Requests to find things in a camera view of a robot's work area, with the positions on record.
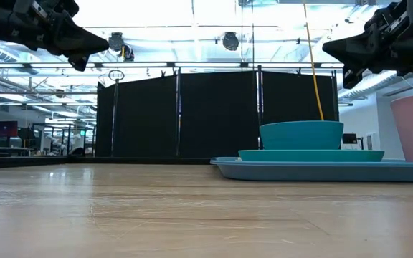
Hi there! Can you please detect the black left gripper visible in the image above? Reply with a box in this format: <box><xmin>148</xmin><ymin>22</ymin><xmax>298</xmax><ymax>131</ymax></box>
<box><xmin>0</xmin><ymin>6</ymin><xmax>110</xmax><ymax>72</ymax></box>

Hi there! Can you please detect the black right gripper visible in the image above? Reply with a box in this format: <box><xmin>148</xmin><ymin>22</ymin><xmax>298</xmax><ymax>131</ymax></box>
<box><xmin>322</xmin><ymin>6</ymin><xmax>413</xmax><ymax>90</ymax></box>

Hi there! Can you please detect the blue plastic bowl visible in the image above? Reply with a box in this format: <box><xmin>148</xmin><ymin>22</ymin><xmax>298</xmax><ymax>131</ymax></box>
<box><xmin>259</xmin><ymin>120</ymin><xmax>345</xmax><ymax>151</ymax></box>

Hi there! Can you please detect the teal plastic plate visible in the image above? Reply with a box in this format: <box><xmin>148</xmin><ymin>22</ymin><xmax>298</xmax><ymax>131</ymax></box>
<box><xmin>237</xmin><ymin>148</ymin><xmax>386</xmax><ymax>163</ymax></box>

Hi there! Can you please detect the blue plastic tray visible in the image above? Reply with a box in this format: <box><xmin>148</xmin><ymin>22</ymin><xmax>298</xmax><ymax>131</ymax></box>
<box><xmin>209</xmin><ymin>156</ymin><xmax>413</xmax><ymax>183</ymax></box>

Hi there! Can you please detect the black ceiling fixture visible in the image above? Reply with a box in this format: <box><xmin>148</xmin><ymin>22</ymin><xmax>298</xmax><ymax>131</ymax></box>
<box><xmin>108</xmin><ymin>32</ymin><xmax>125</xmax><ymax>52</ymax></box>
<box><xmin>222</xmin><ymin>31</ymin><xmax>240</xmax><ymax>52</ymax></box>

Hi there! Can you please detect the small black monitor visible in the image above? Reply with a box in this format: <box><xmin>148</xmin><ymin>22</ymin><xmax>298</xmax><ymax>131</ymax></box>
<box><xmin>341</xmin><ymin>133</ymin><xmax>359</xmax><ymax>145</ymax></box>

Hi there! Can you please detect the red screen monitor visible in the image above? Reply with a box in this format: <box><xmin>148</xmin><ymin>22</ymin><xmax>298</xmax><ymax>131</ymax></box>
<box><xmin>0</xmin><ymin>120</ymin><xmax>19</xmax><ymax>139</ymax></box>

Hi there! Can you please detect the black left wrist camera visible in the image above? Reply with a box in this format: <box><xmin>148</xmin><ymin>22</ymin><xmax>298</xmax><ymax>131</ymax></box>
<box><xmin>12</xmin><ymin>0</ymin><xmax>80</xmax><ymax>19</ymax></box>

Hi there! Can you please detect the yellow hanging cable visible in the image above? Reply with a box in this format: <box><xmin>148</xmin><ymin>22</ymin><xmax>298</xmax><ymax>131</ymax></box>
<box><xmin>302</xmin><ymin>0</ymin><xmax>325</xmax><ymax>121</ymax></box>

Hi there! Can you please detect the black aluminium table frame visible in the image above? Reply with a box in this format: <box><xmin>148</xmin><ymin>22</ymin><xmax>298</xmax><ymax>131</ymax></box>
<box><xmin>0</xmin><ymin>156</ymin><xmax>212</xmax><ymax>171</ymax></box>

